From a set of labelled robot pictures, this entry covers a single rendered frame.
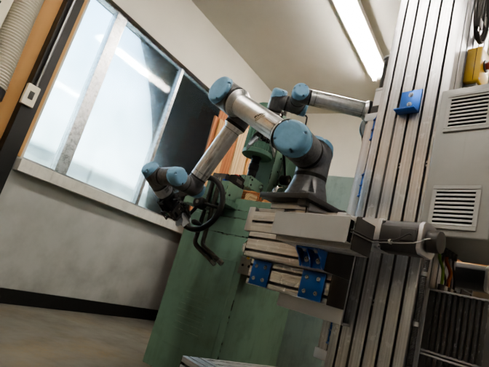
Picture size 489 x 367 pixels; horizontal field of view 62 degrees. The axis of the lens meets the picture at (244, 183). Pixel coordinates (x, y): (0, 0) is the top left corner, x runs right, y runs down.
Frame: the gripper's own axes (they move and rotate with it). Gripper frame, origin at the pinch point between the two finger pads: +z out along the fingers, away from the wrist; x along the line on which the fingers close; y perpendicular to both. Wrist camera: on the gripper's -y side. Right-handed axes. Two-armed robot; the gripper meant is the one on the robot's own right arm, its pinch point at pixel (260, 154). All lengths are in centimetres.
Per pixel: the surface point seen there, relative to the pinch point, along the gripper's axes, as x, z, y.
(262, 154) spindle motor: 1.9, 2.4, -8.7
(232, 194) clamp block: -8.2, 19.0, 18.1
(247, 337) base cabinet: 19, 78, 48
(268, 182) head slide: 10.2, 18.1, -10.3
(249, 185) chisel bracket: 0.1, 19.2, -0.7
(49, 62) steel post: -138, -4, -45
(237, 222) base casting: -1.9, 29.9, 25.5
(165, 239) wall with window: -49, 129, -101
